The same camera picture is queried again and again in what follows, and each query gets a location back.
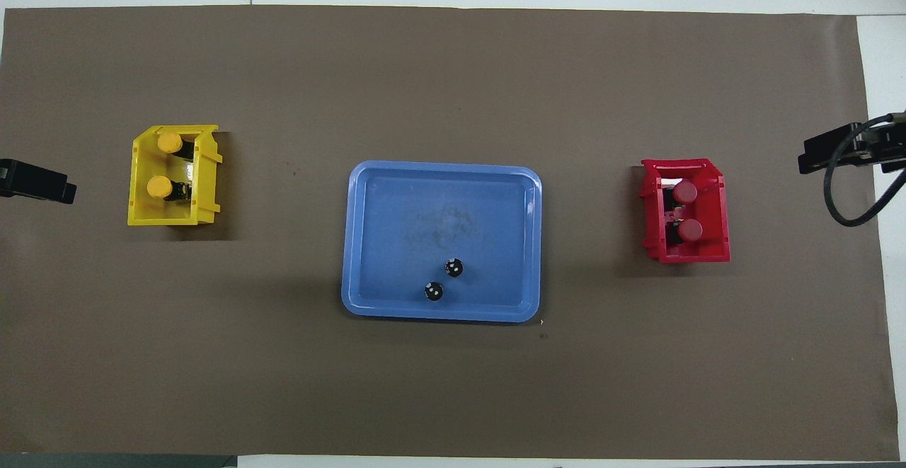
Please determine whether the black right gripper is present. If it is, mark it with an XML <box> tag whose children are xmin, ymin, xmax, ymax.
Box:
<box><xmin>798</xmin><ymin>112</ymin><xmax>906</xmax><ymax>176</ymax></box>

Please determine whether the yellow push button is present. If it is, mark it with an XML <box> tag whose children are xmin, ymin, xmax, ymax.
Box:
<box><xmin>146</xmin><ymin>176</ymin><xmax>189</xmax><ymax>202</ymax></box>
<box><xmin>156</xmin><ymin>132</ymin><xmax>196</xmax><ymax>160</ymax></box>

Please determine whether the red push button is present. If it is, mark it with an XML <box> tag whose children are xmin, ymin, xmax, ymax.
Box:
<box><xmin>669</xmin><ymin>219</ymin><xmax>704</xmax><ymax>246</ymax></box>
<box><xmin>664</xmin><ymin>179</ymin><xmax>699</xmax><ymax>207</ymax></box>

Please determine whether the yellow plastic bin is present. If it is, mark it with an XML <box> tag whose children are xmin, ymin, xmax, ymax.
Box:
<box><xmin>127</xmin><ymin>125</ymin><xmax>224</xmax><ymax>227</ymax></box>

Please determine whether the red plastic bin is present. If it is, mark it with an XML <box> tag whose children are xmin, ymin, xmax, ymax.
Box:
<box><xmin>639</xmin><ymin>158</ymin><xmax>731</xmax><ymax>264</ymax></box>

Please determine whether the blue plastic tray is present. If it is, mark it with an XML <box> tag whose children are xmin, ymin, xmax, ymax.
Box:
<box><xmin>341</xmin><ymin>161</ymin><xmax>544</xmax><ymax>324</ymax></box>

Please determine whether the brown paper mat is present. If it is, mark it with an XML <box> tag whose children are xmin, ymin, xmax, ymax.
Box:
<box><xmin>0</xmin><ymin>4</ymin><xmax>900</xmax><ymax>462</ymax></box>

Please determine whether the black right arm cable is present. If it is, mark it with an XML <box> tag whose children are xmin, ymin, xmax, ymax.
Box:
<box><xmin>824</xmin><ymin>112</ymin><xmax>906</xmax><ymax>228</ymax></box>

